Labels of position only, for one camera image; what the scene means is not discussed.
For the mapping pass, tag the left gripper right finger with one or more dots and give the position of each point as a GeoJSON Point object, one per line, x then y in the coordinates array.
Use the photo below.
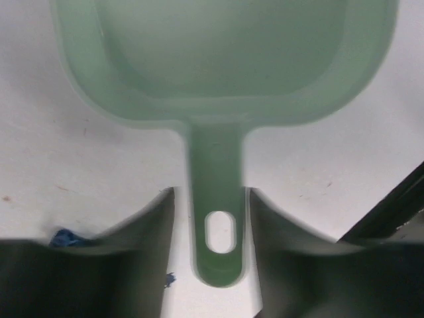
{"type": "Point", "coordinates": [301, 274]}

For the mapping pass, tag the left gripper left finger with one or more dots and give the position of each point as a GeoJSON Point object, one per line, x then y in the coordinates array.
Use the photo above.
{"type": "Point", "coordinates": [122, 274]}

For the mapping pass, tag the green plastic dustpan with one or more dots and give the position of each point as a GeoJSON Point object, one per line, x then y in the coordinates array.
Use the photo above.
{"type": "Point", "coordinates": [213, 71]}

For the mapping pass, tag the large dark blue paper scrap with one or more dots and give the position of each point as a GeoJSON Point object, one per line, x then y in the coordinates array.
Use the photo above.
{"type": "Point", "coordinates": [170, 279]}

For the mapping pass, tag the small dark blue paper scrap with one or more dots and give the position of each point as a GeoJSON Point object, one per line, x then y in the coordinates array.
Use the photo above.
{"type": "Point", "coordinates": [66, 238]}

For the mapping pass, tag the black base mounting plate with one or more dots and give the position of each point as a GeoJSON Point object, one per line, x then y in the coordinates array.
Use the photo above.
{"type": "Point", "coordinates": [397, 208]}

